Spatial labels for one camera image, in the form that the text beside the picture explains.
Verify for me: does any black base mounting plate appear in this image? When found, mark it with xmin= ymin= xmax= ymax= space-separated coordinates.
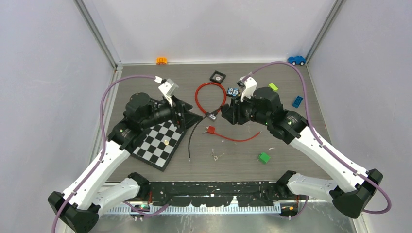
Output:
xmin=118 ymin=181 xmax=309 ymax=208

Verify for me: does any red cable lock chrome cylinder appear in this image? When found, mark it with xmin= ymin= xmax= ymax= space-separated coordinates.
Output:
xmin=194 ymin=82 xmax=227 ymax=115

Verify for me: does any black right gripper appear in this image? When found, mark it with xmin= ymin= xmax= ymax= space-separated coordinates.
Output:
xmin=222 ymin=91 xmax=271 ymax=126

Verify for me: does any lime green block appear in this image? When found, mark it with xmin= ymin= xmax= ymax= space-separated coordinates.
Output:
xmin=268 ymin=83 xmax=278 ymax=92

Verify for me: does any orange toy car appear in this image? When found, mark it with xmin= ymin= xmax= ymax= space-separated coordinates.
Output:
xmin=156 ymin=57 xmax=168 ymax=65

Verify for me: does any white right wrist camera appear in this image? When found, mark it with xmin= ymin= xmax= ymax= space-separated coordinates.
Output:
xmin=240 ymin=76 xmax=257 ymax=102

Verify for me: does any blue owl toy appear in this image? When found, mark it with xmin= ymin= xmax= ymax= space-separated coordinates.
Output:
xmin=226 ymin=87 xmax=240 ymax=97

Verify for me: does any dark green cube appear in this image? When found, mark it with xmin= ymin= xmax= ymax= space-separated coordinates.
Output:
xmin=258 ymin=152 xmax=271 ymax=164

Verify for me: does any black square framed box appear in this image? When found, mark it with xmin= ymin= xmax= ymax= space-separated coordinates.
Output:
xmin=209 ymin=70 xmax=226 ymax=84

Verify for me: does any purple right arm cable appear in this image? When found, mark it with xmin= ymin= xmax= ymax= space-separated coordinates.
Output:
xmin=241 ymin=61 xmax=393 ymax=215

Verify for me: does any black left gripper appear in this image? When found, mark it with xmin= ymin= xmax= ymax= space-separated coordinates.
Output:
xmin=140 ymin=94 xmax=202 ymax=130

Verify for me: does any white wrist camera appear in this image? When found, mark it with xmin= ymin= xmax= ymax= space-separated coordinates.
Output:
xmin=240 ymin=76 xmax=257 ymax=102
xmin=158 ymin=79 xmax=179 ymax=107

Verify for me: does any blue lego brick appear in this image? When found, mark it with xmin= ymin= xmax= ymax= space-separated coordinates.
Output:
xmin=292 ymin=96 xmax=304 ymax=108

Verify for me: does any small red cable padlock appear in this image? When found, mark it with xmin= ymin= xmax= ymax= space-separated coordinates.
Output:
xmin=204 ymin=126 xmax=261 ymax=142

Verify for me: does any blue toy car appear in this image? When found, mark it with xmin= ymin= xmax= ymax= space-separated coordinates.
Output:
xmin=287 ymin=56 xmax=306 ymax=66

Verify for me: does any black white checkerboard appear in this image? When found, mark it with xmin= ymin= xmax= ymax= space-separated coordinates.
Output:
xmin=131 ymin=121 xmax=186 ymax=171

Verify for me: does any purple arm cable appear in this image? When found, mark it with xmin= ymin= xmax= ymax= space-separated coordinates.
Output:
xmin=241 ymin=61 xmax=393 ymax=215
xmin=51 ymin=74 xmax=165 ymax=233

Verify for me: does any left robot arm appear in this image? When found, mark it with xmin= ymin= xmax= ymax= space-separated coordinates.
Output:
xmin=48 ymin=92 xmax=202 ymax=233

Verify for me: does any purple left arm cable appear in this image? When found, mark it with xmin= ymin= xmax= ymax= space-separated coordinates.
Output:
xmin=51 ymin=74 xmax=165 ymax=233

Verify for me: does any small black cable padlock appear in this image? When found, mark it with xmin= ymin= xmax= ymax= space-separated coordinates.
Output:
xmin=188 ymin=106 xmax=222 ymax=162

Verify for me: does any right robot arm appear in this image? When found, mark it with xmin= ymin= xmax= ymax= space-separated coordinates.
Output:
xmin=221 ymin=87 xmax=383 ymax=218

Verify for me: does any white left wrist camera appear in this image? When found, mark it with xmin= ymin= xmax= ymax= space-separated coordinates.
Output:
xmin=158 ymin=79 xmax=179 ymax=107

